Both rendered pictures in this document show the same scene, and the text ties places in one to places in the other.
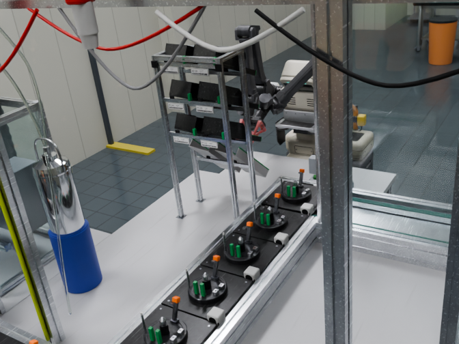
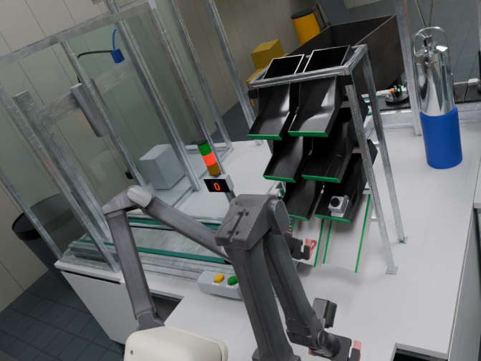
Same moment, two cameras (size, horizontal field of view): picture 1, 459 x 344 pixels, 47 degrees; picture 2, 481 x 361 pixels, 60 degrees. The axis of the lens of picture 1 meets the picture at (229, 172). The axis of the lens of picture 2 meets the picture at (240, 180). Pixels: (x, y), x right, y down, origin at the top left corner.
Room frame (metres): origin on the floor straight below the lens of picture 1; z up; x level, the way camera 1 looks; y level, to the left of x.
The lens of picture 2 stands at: (3.53, -0.09, 2.03)
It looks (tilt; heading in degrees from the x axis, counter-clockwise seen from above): 27 degrees down; 187
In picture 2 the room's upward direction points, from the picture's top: 22 degrees counter-clockwise
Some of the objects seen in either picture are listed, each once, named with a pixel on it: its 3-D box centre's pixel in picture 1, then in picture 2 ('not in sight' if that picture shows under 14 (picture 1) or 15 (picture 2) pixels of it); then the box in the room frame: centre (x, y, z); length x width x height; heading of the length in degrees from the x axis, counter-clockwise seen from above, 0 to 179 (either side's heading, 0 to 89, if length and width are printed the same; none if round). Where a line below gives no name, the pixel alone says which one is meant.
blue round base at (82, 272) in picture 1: (76, 254); (441, 136); (1.78, 0.65, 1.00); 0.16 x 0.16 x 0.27
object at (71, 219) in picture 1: (56, 183); (433, 71); (1.78, 0.65, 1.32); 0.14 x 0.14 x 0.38
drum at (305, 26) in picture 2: not in sight; (308, 31); (-4.44, 1.14, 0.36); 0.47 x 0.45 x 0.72; 55
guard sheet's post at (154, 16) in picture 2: (319, 109); (202, 129); (1.88, -0.37, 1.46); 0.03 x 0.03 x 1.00; 56
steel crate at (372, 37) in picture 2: not in sight; (344, 70); (-1.40, 0.97, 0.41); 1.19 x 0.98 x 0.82; 136
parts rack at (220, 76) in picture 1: (208, 138); (333, 169); (2.21, 0.08, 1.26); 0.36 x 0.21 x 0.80; 56
